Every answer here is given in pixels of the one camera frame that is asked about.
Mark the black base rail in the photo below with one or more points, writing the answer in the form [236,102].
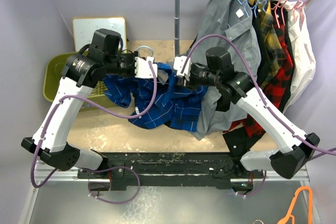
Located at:
[198,169]

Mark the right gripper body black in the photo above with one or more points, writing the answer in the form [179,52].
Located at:
[199,76]

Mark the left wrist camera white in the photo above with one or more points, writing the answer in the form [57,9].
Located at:
[144,68]

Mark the white shirt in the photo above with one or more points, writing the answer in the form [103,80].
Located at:
[305,63]

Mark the blue plaid shirt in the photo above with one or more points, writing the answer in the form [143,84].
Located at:
[175,106]

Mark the small whiteboard yellow frame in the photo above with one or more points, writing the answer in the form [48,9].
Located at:
[84,28]

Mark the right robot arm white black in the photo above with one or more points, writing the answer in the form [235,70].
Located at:
[294,146]

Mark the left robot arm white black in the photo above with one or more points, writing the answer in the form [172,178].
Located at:
[80,75]

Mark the red black plaid shirt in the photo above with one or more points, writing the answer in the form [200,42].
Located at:
[278,91]

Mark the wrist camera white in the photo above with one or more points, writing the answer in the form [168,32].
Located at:
[144,68]
[182,66]

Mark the yellow black plaid shirt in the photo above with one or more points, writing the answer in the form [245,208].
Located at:
[272,54]

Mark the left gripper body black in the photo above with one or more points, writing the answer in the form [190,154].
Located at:
[126,65]

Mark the grey shirt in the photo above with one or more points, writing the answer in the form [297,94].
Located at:
[230,19]

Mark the olive green plastic basket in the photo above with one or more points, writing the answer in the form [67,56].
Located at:
[53,76]

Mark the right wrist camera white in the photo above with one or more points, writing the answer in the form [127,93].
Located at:
[182,66]

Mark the aluminium frame rail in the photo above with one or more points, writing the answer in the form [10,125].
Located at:
[64,199]

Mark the light blue hanger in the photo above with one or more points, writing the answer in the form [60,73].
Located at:
[144,52]

